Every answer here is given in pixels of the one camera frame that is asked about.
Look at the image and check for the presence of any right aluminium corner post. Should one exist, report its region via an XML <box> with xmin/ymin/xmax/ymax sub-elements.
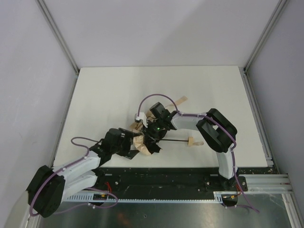
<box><xmin>243</xmin><ymin>0</ymin><xmax>289</xmax><ymax>73</ymax></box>

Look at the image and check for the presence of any grey slotted cable duct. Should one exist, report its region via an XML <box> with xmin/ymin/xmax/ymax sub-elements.
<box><xmin>64</xmin><ymin>191</ymin><xmax>237</xmax><ymax>204</ymax></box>

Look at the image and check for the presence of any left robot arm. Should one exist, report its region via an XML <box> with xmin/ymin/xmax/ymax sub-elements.
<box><xmin>26</xmin><ymin>128</ymin><xmax>140</xmax><ymax>218</ymax></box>

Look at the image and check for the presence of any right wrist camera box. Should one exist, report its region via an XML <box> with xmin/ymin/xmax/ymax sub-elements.
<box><xmin>134</xmin><ymin>112</ymin><xmax>148</xmax><ymax>127</ymax></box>

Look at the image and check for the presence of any beige folding umbrella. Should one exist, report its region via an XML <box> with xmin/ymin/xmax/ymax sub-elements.
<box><xmin>129</xmin><ymin>95</ymin><xmax>204</xmax><ymax>157</ymax></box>

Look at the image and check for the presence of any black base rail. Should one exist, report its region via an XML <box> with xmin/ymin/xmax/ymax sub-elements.
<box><xmin>94</xmin><ymin>168</ymin><xmax>248</xmax><ymax>200</ymax></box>

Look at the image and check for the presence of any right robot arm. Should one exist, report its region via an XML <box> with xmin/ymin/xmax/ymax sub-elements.
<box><xmin>143</xmin><ymin>102</ymin><xmax>238</xmax><ymax>180</ymax></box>

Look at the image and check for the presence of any aluminium corner post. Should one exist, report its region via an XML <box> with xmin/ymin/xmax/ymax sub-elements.
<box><xmin>35</xmin><ymin>0</ymin><xmax>80</xmax><ymax>75</ymax></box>
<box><xmin>243</xmin><ymin>0</ymin><xmax>289</xmax><ymax>73</ymax></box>

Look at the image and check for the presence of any left aluminium corner post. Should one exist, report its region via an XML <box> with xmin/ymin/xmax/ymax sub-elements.
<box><xmin>35</xmin><ymin>0</ymin><xmax>80</xmax><ymax>75</ymax></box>

